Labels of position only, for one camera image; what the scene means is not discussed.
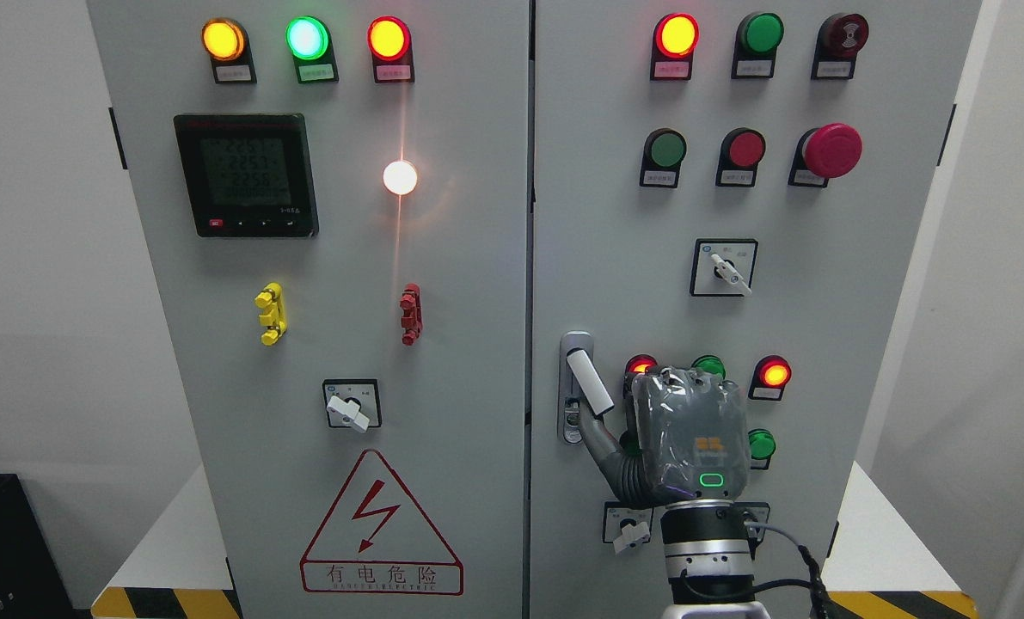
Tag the grey robotic right hand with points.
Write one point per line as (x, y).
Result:
(693, 437)

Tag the silver cabinet door handle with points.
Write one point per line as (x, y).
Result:
(582, 396)

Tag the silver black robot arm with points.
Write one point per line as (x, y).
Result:
(708, 562)

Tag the grey right cabinet door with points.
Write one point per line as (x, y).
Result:
(728, 193)

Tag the grey cabinet door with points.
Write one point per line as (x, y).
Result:
(453, 404)
(728, 193)

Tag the red lit lamp right door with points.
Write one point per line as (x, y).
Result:
(674, 40)

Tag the green lamp top right door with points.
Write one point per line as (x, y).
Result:
(757, 37)

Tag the grey left cabinet door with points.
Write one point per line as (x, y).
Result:
(453, 404)

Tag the red-orange indicator lamp left door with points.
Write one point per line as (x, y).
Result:
(390, 42)

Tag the green lamp middle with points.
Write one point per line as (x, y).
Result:
(710, 364)

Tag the green push button lower right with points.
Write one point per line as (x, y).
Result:
(762, 445)

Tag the green push button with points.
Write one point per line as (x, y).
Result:
(762, 445)
(664, 151)

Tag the red lit lamp middle left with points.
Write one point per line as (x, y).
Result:
(636, 366)

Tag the red lit lamp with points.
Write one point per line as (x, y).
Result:
(636, 366)
(771, 376)

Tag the red lit lamp middle right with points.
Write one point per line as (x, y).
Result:
(771, 376)

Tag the white platform with hazard stripes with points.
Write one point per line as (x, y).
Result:
(878, 567)

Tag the green push button upper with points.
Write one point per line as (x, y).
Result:
(664, 151)

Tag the red push button upper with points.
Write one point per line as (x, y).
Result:
(740, 153)

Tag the red terminal block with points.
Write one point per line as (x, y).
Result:
(411, 321)

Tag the red emergency stop mushroom button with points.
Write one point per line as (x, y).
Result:
(825, 153)

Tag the red electrical hazard warning sign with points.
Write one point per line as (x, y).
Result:
(376, 539)

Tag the white glowing indicator lamp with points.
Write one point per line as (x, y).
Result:
(400, 177)

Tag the dark red buzzer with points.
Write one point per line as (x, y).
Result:
(839, 41)

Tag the yellow terminal block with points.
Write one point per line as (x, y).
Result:
(272, 317)

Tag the black digital power meter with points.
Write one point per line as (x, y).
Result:
(248, 174)

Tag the green lit indicator lamp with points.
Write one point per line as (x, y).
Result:
(310, 43)

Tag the orange indicator lamp top left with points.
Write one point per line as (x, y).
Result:
(227, 45)

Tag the black box lower left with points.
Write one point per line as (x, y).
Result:
(30, 585)

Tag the black knob selector switch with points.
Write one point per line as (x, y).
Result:
(755, 512)

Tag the lower white-handled selector switch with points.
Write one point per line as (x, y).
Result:
(625, 527)

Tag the upper right rotary selector switch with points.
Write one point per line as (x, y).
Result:
(723, 267)

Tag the left door rotary selector switch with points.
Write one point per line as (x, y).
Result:
(352, 403)

